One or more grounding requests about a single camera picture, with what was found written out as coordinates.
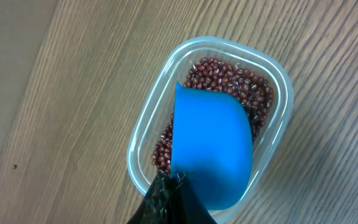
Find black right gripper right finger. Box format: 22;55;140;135
172;172;216;224

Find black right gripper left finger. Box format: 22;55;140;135
127;171;175;224

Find blue plastic measuring scoop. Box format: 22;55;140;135
171;84;253;210

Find red adzuki beans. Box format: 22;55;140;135
150;57;275;174

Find clear plastic container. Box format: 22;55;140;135
126;36;294;223

